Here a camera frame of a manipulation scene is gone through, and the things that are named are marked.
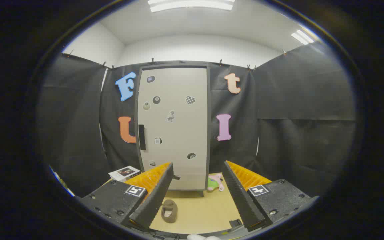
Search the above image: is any black door handle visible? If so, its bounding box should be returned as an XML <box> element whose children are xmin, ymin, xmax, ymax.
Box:
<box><xmin>138</xmin><ymin>124</ymin><xmax>146</xmax><ymax>151</ymax></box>

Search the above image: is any pink and green plush toy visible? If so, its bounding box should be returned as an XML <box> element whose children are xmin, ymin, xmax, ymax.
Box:
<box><xmin>207</xmin><ymin>174</ymin><xmax>225</xmax><ymax>192</ymax></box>

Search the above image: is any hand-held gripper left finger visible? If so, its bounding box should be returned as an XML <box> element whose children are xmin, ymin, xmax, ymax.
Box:
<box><xmin>75</xmin><ymin>162</ymin><xmax>174</xmax><ymax>230</ymax></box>

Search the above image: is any small ceiling light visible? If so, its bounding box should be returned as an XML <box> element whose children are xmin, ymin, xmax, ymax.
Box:
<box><xmin>291</xmin><ymin>29</ymin><xmax>314</xmax><ymax>45</ymax></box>

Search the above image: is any white and yellow object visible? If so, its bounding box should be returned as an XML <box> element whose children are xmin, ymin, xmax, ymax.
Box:
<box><xmin>49</xmin><ymin>166</ymin><xmax>76</xmax><ymax>197</ymax></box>

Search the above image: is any brown fuzzy shoe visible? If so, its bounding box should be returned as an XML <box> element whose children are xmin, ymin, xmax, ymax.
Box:
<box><xmin>161</xmin><ymin>199</ymin><xmax>178</xmax><ymax>223</ymax></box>

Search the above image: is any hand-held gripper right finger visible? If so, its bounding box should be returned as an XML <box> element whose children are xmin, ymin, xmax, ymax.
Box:
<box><xmin>224</xmin><ymin>160</ymin><xmax>320</xmax><ymax>232</ymax></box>

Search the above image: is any grey shoe cabinet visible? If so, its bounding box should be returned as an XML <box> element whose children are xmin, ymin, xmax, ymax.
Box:
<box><xmin>135</xmin><ymin>65</ymin><xmax>211</xmax><ymax>197</ymax></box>

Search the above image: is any white book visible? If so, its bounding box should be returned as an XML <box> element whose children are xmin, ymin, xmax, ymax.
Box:
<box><xmin>108</xmin><ymin>166</ymin><xmax>141</xmax><ymax>182</ymax></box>

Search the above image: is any long ceiling light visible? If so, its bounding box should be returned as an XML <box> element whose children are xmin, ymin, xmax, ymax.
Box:
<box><xmin>147</xmin><ymin>0</ymin><xmax>235</xmax><ymax>13</ymax></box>

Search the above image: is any black backdrop cloth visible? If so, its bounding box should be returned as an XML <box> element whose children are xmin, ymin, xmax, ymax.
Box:
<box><xmin>38</xmin><ymin>42</ymin><xmax>356</xmax><ymax>198</ymax></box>

